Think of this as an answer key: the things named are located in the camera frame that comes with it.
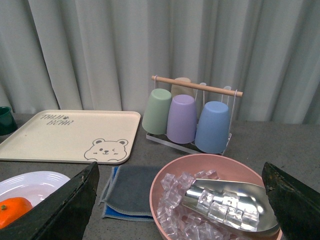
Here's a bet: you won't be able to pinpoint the green plastic cup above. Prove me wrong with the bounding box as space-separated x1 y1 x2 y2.
142 88 172 135

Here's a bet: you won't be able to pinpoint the metal ice scoop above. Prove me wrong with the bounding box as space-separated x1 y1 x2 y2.
181 178 280 239

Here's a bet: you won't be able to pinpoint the pink bowl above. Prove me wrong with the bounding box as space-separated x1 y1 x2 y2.
149 153 283 240

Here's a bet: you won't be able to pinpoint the beige plastic cup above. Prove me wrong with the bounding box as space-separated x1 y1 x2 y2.
170 77 195 98

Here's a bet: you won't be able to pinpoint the blue plastic cup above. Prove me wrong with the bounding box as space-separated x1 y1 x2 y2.
194 101 230 154

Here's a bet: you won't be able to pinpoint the grey blue folded cloth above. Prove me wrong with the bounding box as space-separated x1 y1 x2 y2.
99 165 162 222

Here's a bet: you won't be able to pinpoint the clear plastic ice cubes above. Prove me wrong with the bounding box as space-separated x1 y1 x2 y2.
156 169 260 240

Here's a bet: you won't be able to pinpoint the white round plate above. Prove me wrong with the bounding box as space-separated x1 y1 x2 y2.
0 171 70 206

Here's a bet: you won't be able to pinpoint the grey white curtain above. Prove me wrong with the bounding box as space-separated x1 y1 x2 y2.
0 0 320 124

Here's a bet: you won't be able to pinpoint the cream bear serving tray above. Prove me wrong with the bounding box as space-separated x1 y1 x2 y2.
0 110 141 165

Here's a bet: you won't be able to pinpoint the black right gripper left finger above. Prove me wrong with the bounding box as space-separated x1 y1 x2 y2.
0 162 100 240

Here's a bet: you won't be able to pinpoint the purple plastic cup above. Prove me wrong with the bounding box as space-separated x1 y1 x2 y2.
166 94 197 144

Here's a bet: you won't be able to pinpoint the orange mandarin fruit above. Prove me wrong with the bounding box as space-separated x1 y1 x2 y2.
0 197 33 229

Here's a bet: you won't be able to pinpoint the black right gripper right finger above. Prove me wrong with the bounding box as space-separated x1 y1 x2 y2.
261 162 320 240

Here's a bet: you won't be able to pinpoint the dark green mug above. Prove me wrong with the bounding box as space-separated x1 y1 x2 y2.
0 106 18 136

